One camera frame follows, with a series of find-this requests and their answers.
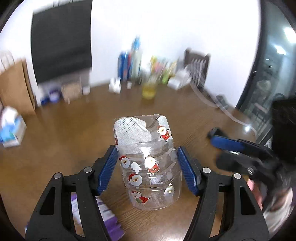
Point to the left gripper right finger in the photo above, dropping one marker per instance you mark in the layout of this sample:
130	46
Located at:
242	218

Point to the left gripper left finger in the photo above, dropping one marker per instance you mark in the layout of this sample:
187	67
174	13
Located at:
94	178

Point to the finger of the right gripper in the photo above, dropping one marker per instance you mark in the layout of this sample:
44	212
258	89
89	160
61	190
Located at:
238	163
220	140

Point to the clear santa print plastic cup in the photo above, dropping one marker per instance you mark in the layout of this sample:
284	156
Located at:
148	160

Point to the person's right hand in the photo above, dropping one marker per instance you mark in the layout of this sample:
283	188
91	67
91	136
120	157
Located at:
256	192

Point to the black power adapter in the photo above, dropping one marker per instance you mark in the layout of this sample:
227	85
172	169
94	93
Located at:
221	102

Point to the purple lying bottle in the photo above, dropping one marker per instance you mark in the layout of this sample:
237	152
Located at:
52	218

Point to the dark wooden chair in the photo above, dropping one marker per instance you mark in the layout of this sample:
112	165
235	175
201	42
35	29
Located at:
197	64

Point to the green spray bottle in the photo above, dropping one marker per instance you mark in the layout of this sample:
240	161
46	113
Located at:
166	76

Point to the glass of yellow drink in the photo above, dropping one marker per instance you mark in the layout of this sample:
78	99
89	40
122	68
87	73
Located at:
149	85

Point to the colourful snack bag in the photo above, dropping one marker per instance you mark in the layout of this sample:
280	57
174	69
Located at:
163	67

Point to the white jar lid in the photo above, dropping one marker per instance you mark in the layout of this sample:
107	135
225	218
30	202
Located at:
86	90

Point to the blue bottle cap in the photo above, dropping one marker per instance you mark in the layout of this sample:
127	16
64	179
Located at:
45	100

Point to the clear jar of seeds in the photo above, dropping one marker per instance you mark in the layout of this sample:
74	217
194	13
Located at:
71	89

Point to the small purple white jar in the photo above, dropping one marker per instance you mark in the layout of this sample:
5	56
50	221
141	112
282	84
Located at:
54	95

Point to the blue tissue box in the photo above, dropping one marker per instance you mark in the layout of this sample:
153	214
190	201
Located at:
13	127

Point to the crumpled white tissue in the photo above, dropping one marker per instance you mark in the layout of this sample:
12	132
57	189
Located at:
114	85

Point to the clear glass bottle blue label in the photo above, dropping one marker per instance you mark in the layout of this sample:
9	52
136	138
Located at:
136	58

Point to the blue soda can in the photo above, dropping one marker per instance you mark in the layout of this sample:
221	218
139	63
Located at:
123	66

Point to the brown kraft paper bag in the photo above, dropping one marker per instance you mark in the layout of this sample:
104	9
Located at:
16	91

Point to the black paper shopping bag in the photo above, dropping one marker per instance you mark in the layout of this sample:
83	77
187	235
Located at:
60	40

